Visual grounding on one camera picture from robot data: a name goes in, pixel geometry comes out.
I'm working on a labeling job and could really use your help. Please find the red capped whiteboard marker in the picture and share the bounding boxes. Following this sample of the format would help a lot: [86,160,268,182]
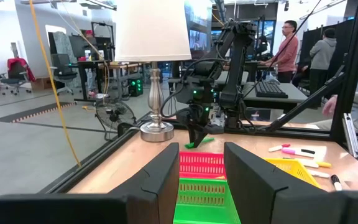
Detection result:
[268,143,291,153]

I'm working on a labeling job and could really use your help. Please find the yellow capped whiteboard marker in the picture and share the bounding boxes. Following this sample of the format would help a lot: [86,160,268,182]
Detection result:
[294,157,333,169]

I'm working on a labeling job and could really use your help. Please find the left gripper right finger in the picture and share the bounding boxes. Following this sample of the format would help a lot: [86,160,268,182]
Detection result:
[223,141,358,224]

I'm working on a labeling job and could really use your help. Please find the red jacket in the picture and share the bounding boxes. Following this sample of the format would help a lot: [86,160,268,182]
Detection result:
[7,57,37,83]

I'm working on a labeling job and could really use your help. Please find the person's hand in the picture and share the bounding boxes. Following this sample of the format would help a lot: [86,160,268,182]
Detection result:
[321,95,339,118]

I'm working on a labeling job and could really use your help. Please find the yellow plastic basket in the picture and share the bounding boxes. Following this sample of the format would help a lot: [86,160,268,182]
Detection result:
[264,157,322,189]

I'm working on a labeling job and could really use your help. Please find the yellow hanging cable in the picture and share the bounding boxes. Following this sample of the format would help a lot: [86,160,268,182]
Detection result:
[28,0,83,168]

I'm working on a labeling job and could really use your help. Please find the green plastic basket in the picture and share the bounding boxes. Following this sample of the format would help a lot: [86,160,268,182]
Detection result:
[172,177,242,224]

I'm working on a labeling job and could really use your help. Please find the table lamp white shade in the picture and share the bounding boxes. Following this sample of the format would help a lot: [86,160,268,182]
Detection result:
[114,0,192,143]

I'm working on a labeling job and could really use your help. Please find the black floor fan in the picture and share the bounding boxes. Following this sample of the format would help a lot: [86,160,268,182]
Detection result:
[94,98,138,141]

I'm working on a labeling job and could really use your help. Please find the black aluminium table frame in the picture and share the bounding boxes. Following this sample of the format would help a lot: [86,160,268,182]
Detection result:
[39,0,358,195]

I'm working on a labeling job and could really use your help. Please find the red plastic basket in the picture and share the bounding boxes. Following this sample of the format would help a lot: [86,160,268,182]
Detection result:
[178,151,228,180]

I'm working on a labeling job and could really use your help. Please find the dark office chair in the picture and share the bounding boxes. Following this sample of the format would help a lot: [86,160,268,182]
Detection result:
[50,53,80,96]

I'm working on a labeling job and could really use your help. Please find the black desk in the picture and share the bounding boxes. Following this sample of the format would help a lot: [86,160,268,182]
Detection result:
[68,59,115,103]

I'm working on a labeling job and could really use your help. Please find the cardboard box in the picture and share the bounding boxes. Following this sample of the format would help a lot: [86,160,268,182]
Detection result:
[30,77,55,92]

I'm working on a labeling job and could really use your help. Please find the silver aluminium bar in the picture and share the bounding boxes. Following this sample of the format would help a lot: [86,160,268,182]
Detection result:
[342,112,358,159]

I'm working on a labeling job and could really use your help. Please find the black partition screen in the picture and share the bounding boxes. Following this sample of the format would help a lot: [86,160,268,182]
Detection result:
[299,18,356,82]

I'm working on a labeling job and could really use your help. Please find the computer tower green lights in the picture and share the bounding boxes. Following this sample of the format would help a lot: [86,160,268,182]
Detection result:
[128,77,145,98]

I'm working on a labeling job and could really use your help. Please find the thin yellow cable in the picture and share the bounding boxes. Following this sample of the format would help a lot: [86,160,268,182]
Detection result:
[57,0,111,103]

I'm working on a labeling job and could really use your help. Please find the grey desk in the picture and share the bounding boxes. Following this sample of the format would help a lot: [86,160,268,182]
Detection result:
[242,81,310,114]

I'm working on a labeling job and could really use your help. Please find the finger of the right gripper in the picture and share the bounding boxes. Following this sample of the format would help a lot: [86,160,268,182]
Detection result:
[197,127,211,145]
[186,126,202,149]

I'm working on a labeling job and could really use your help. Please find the pink capped whiteboard marker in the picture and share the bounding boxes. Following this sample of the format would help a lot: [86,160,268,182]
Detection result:
[281,147,316,159]

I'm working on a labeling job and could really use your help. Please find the large wall display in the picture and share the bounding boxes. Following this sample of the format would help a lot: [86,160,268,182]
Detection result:
[184,0,213,60]

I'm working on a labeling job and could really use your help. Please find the black keyboard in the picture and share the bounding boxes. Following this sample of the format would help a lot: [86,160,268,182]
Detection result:
[254,80,289,100]

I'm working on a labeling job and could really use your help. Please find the green thin marker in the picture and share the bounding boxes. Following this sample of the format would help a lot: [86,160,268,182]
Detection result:
[184,137,215,149]

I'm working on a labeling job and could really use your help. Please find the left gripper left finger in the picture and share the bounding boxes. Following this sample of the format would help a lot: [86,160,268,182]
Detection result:
[0,142,180,224]

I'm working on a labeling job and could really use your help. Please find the silver metal bracket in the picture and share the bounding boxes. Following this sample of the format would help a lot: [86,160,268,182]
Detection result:
[210,111,226,128]

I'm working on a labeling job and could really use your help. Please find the black monitor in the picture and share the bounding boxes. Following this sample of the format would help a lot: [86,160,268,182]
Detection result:
[68,34,99,62]

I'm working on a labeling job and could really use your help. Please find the wooden desk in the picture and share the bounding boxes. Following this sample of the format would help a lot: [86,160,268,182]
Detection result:
[98,62,150,101]

